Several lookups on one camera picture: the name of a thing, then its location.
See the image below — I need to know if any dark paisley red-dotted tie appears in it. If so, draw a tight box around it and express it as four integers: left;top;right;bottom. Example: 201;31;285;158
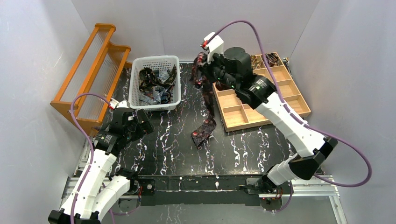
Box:
190;52;217;149

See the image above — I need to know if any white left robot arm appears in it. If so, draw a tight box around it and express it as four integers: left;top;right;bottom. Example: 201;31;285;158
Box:
48;108;153;224

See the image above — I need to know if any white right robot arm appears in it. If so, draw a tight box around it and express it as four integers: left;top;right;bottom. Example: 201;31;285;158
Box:
198;47;338;193

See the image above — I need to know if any pile of ties in basket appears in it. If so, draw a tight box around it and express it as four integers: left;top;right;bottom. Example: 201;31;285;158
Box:
139;65;177;105

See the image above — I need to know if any rolled brown patterned tie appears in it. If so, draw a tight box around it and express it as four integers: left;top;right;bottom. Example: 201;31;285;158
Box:
250;55;263;70

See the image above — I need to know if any rolled dark striped tie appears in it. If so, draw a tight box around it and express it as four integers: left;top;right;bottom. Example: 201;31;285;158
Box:
265;52;280;67

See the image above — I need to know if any light wooden compartment tray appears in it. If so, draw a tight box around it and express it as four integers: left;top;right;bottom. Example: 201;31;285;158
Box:
212;52;312;133

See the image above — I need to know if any white plastic basket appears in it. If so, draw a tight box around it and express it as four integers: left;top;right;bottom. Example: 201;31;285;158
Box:
128;56;181;112

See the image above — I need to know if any orange wooden rack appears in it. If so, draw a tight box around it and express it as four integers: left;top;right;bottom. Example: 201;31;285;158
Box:
50;23;132;136

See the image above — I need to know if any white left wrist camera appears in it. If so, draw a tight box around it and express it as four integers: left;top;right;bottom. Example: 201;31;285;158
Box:
109;98;130;110

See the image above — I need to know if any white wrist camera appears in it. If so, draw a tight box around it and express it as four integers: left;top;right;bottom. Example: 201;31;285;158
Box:
109;98;130;110
202;32;224;64

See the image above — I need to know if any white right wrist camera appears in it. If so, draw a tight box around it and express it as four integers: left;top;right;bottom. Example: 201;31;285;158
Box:
202;32;224;64

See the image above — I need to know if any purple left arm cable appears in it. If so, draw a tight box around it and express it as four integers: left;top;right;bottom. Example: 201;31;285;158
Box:
70;93;116;224

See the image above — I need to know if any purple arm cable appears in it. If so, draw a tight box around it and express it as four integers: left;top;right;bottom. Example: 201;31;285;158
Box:
70;93;116;224
213;20;372;188

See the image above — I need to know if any aluminium frame rail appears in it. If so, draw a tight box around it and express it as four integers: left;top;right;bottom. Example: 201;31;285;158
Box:
62;175;349;224

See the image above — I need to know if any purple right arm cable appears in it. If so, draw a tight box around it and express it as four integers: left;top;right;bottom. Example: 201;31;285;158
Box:
213;20;372;188

